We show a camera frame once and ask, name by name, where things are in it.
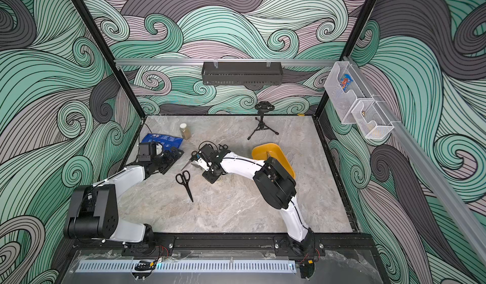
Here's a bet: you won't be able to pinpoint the small clear wall bin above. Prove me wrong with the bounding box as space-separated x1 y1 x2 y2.
351 99 394 141

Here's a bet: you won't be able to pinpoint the small spice bottle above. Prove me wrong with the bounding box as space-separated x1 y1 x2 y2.
179 123 191 140

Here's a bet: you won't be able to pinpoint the black wall shelf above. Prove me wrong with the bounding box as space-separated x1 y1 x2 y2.
201 63 284 87

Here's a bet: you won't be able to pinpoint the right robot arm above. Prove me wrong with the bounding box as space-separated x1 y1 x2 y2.
193 144 314 250

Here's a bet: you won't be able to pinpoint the small black scissors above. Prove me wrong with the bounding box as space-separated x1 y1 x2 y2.
218 144 229 151
181 151 199 171

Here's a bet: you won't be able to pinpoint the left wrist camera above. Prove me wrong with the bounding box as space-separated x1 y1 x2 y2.
137 142 158 165

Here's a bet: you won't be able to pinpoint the white slotted cable duct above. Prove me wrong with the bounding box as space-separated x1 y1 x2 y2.
74 260 297 274

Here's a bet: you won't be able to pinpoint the large clear wall bin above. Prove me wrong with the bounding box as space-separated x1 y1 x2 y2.
325 61 372 125

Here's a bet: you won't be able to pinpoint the yellow storage box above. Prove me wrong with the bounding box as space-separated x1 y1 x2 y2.
251 143 296 179

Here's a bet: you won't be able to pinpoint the cream kitchen scissors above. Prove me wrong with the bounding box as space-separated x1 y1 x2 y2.
191 161 202 169

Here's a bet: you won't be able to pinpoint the blue snack bag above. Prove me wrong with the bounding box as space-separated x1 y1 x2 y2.
141 133 183 150

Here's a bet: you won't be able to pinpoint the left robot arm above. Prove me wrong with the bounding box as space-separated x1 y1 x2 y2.
63 147 184 244

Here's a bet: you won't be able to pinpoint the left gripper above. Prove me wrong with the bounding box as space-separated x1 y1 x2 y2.
151 146 184 173

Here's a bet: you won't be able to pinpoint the aluminium wall rail right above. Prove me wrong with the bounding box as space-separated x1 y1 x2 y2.
344 56 485 263

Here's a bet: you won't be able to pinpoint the aluminium wall rail back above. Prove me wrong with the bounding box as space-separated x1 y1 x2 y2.
114 57 337 67

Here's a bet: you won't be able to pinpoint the aluminium wall rail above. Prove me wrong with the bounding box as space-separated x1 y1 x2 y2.
114 57 337 67
344 56 485 263

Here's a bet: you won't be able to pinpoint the black mini tripod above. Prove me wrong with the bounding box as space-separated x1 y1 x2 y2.
248 101 279 140

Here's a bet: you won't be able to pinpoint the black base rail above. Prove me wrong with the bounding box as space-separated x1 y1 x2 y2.
73 233 375 258

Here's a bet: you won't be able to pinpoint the large black scissors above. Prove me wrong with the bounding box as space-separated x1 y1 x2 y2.
175 170 194 202

